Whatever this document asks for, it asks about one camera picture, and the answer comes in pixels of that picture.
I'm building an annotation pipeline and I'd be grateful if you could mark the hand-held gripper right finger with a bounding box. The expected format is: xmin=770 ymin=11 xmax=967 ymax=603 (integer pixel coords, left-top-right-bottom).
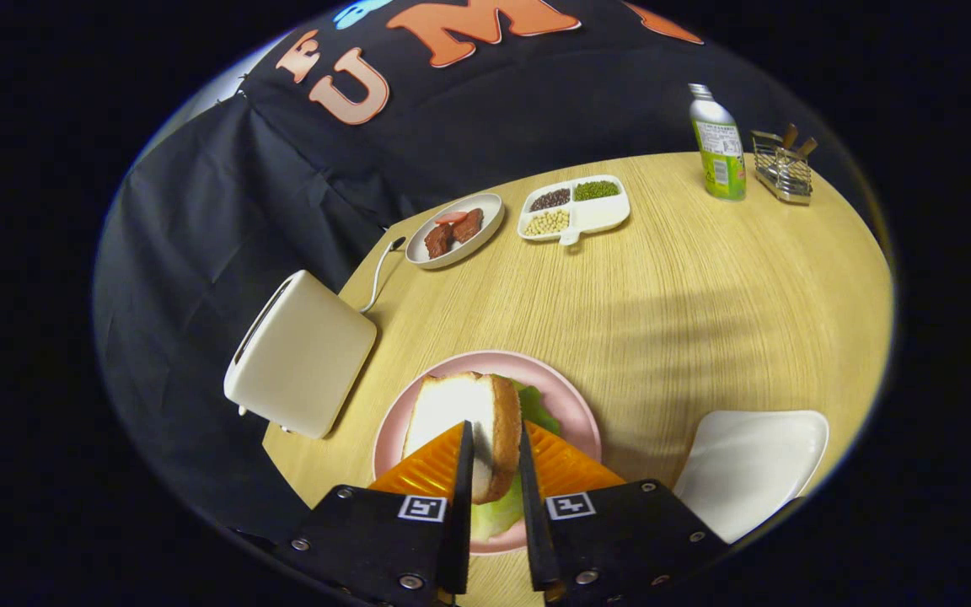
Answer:
xmin=518 ymin=420 xmax=731 ymax=604

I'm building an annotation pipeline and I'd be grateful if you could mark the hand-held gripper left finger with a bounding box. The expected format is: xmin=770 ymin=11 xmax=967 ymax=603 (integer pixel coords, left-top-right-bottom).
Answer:
xmin=287 ymin=420 xmax=476 ymax=607

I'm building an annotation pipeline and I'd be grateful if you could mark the green lettuce leaf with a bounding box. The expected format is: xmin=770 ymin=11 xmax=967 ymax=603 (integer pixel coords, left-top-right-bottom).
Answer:
xmin=470 ymin=379 xmax=562 ymax=545

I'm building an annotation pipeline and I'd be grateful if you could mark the brown-crust bread slice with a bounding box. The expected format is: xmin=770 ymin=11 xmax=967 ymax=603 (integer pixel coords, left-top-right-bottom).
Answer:
xmin=401 ymin=371 xmax=524 ymax=505

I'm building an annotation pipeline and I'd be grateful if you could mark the pink round plate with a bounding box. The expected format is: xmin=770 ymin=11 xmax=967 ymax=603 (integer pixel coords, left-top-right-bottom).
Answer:
xmin=372 ymin=350 xmax=603 ymax=556

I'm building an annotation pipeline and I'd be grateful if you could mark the white empty oblong dish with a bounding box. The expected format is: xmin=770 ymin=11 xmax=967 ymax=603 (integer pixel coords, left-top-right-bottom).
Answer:
xmin=673 ymin=410 xmax=830 ymax=545

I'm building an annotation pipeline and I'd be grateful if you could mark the white toaster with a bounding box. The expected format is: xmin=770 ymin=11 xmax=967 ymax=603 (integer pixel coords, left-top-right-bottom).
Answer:
xmin=223 ymin=270 xmax=378 ymax=439

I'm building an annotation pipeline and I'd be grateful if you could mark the pile of yellow beans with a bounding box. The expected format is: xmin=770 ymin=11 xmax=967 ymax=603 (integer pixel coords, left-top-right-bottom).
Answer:
xmin=524 ymin=209 xmax=571 ymax=237

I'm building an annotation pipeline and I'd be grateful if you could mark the grey round plate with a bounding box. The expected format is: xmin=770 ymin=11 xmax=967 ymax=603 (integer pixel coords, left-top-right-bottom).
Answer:
xmin=405 ymin=193 xmax=505 ymax=270

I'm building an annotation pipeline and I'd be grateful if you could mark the white divided bean dish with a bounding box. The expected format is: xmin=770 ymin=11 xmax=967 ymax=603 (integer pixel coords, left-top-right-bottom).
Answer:
xmin=518 ymin=175 xmax=630 ymax=246

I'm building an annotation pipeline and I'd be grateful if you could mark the black backdrop cloth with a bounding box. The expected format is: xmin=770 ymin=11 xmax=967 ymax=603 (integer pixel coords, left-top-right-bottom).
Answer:
xmin=94 ymin=0 xmax=874 ymax=540

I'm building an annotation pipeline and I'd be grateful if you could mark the silver green drink bottle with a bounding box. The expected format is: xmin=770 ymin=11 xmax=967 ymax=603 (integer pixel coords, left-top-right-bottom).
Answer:
xmin=689 ymin=83 xmax=747 ymax=201

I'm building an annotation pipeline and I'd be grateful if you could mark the white toaster cable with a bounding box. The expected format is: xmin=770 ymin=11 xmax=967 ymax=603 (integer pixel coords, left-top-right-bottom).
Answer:
xmin=359 ymin=239 xmax=402 ymax=314

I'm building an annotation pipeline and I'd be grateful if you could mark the metal wire basket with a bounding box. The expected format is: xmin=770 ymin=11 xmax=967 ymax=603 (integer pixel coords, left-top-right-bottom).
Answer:
xmin=751 ymin=131 xmax=815 ymax=206

